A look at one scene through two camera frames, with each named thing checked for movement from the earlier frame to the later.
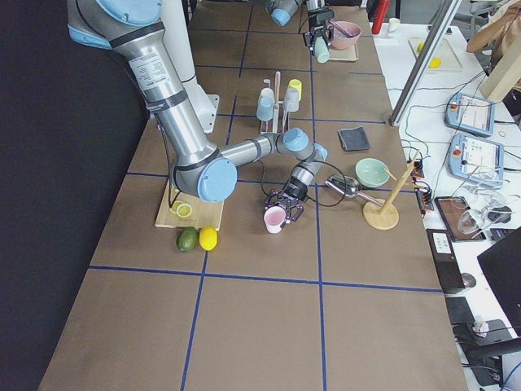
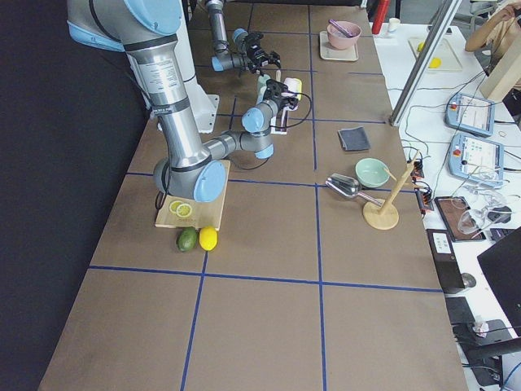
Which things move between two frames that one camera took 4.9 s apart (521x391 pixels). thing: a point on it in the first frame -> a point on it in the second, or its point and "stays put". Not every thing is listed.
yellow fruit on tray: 435,63 stays put
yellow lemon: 208,238 stays put
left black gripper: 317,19 -> 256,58
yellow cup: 295,84 stays put
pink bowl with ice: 340,40 stays put
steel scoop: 349,186 stays put
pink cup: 273,217 -> 294,86
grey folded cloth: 354,138 stays put
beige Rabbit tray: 348,54 stays put
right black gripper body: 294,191 -> 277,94
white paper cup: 393,24 stays put
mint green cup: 321,50 -> 261,85
